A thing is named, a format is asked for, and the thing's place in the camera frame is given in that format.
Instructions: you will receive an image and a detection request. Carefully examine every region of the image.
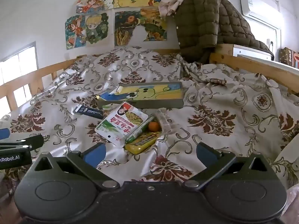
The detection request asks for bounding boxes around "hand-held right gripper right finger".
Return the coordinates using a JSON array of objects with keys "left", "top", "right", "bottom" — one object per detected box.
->
[{"left": 184, "top": 142, "right": 272, "bottom": 190}]

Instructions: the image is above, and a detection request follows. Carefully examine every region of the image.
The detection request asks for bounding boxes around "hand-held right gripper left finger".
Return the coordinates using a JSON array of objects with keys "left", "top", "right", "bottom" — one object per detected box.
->
[{"left": 31, "top": 142, "right": 120, "bottom": 191}]

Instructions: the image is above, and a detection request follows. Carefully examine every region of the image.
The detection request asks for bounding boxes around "white green snack packet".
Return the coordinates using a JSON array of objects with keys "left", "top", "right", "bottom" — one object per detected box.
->
[{"left": 95, "top": 102, "right": 149, "bottom": 148}]

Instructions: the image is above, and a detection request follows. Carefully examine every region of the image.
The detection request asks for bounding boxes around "dark blue snack packet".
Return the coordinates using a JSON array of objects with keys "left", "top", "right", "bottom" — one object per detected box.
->
[{"left": 74, "top": 105, "right": 105, "bottom": 120}]

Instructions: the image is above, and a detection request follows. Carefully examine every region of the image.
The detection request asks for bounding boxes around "yellow snack packet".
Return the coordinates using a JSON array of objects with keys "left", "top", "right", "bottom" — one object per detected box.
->
[{"left": 125, "top": 131, "right": 163, "bottom": 155}]

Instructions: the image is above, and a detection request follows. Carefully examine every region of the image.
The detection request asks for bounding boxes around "clear rice cracker packet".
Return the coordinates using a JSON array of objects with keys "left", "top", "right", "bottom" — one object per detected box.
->
[{"left": 154, "top": 108, "right": 178, "bottom": 137}]

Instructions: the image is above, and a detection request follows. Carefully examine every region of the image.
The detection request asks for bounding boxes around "small orange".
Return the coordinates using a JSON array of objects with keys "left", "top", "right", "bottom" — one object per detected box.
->
[{"left": 148, "top": 121, "right": 161, "bottom": 132}]

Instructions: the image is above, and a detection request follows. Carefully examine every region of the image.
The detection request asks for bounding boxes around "grey rectangular tray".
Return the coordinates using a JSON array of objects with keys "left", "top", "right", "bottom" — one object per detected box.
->
[{"left": 97, "top": 82, "right": 184, "bottom": 110}]

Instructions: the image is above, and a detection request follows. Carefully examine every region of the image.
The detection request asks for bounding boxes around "green white tube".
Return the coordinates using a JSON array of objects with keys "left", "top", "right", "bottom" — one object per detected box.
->
[{"left": 125, "top": 117, "right": 155, "bottom": 143}]

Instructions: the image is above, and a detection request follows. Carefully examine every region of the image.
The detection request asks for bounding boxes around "floral printed blanket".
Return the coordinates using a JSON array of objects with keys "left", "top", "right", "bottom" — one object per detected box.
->
[{"left": 0, "top": 47, "right": 299, "bottom": 192}]

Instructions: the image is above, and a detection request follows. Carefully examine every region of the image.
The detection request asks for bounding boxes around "window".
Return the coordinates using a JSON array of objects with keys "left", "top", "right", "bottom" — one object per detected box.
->
[{"left": 0, "top": 41, "right": 39, "bottom": 119}]

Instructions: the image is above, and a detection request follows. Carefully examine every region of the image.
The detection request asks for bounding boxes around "pink fleece cloth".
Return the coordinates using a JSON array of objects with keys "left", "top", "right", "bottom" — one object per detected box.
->
[{"left": 279, "top": 183, "right": 299, "bottom": 224}]

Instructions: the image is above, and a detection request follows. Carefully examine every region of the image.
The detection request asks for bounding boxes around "white cabinet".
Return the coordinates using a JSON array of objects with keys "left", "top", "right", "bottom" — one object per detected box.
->
[{"left": 232, "top": 44, "right": 275, "bottom": 61}]

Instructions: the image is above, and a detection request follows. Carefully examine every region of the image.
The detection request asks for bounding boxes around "brown printed bag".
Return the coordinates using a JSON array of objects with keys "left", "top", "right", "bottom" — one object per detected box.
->
[{"left": 279, "top": 47, "right": 299, "bottom": 69}]

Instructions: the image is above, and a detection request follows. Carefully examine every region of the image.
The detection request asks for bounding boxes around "olive puffer jacket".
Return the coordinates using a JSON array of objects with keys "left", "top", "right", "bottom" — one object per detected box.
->
[{"left": 174, "top": 0, "right": 274, "bottom": 63}]

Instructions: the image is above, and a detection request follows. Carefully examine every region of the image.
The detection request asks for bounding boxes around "white air conditioner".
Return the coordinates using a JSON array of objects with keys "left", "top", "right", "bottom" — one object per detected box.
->
[{"left": 241, "top": 0, "right": 281, "bottom": 22}]

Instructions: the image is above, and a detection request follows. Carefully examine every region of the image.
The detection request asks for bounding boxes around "wooden bed frame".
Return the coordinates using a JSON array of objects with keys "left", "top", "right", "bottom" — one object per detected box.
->
[{"left": 0, "top": 43, "right": 299, "bottom": 119}]

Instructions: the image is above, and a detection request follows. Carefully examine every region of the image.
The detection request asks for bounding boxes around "two figure wall poster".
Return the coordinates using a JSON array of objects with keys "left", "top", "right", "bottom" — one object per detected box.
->
[{"left": 65, "top": 13, "right": 111, "bottom": 50}]

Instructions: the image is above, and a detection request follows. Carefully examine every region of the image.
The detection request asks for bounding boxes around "yellow brown wall poster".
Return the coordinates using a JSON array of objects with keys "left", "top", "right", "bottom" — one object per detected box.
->
[{"left": 114, "top": 8, "right": 168, "bottom": 46}]

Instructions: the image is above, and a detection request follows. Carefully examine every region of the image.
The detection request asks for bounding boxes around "red haired figure wall poster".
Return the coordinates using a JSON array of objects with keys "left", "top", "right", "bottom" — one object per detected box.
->
[{"left": 76, "top": 0, "right": 105, "bottom": 14}]

